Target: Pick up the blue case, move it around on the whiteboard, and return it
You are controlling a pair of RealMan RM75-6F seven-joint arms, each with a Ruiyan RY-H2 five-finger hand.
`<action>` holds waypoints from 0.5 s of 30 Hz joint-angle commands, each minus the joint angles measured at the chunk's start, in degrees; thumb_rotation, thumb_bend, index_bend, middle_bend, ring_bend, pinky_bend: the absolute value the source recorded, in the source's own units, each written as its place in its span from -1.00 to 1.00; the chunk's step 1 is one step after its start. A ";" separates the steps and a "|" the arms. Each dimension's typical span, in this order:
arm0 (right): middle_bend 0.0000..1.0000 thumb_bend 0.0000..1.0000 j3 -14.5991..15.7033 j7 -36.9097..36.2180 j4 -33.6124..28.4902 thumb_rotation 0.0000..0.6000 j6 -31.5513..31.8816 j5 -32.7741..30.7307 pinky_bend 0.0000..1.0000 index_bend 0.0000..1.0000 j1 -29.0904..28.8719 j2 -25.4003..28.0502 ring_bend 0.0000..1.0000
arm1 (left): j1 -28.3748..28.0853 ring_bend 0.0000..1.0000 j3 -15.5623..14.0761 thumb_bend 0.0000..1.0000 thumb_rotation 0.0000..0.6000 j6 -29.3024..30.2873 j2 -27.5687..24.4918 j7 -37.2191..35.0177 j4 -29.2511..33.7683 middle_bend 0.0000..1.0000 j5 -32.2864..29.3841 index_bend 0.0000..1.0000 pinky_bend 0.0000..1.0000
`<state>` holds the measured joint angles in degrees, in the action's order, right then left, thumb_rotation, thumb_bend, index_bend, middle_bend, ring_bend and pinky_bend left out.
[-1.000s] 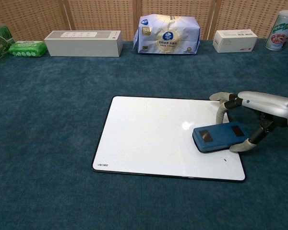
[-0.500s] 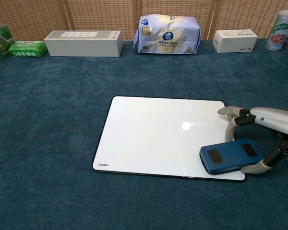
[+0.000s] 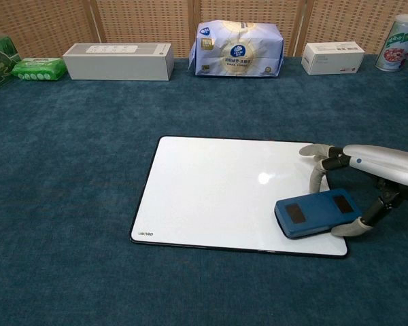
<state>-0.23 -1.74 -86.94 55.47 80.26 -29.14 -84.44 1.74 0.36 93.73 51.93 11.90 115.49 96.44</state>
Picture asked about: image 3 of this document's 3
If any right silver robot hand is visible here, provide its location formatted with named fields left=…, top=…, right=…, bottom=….
left=299, top=143, right=408, bottom=238

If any blue board eraser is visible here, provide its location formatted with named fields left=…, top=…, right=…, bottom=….
left=274, top=188, right=363, bottom=239

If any white drawing board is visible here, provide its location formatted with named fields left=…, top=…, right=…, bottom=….
left=129, top=135, right=350, bottom=260

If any small white carton box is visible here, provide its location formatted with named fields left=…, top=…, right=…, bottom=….
left=301, top=41, right=366, bottom=75

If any white wipes canister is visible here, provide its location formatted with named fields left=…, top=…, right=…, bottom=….
left=375, top=14, right=408, bottom=72

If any blue white tissue pack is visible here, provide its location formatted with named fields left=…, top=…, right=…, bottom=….
left=188, top=20, right=285, bottom=78

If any bamboo folding screen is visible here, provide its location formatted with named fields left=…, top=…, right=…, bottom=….
left=0, top=0, right=408, bottom=59

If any white rectangular speaker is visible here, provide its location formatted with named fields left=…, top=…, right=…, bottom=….
left=62, top=43, right=175, bottom=82

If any teal table mat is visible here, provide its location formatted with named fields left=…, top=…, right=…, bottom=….
left=0, top=53, right=408, bottom=326

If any green wet wipes pack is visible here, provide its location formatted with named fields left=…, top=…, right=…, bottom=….
left=12, top=57, right=67, bottom=82

